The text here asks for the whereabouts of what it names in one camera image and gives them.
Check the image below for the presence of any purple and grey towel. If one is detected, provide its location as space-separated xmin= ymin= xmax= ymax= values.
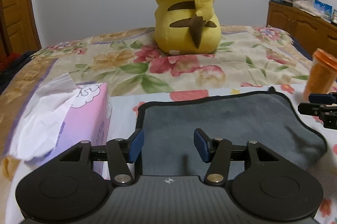
xmin=136 ymin=88 xmax=327 ymax=177

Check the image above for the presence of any orange lidded plastic cup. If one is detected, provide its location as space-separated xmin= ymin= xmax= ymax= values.
xmin=303 ymin=48 xmax=336 ymax=100

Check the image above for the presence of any brown wooden cabinet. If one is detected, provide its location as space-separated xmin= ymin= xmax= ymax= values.
xmin=266 ymin=1 xmax=337 ymax=56

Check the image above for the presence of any pink tissue box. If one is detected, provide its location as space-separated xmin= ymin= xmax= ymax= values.
xmin=1 ymin=73 xmax=112 ymax=179

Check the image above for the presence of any blue picture card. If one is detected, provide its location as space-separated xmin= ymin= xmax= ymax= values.
xmin=314 ymin=0 xmax=332 ymax=21

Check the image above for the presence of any floral beige bed blanket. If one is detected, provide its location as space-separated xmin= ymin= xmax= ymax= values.
xmin=1 ymin=26 xmax=311 ymax=161

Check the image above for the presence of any yellow Pikachu plush toy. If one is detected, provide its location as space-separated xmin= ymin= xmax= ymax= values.
xmin=154 ymin=0 xmax=222 ymax=55

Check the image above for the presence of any wooden door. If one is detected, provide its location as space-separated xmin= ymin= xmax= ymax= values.
xmin=1 ymin=0 xmax=41 ymax=54

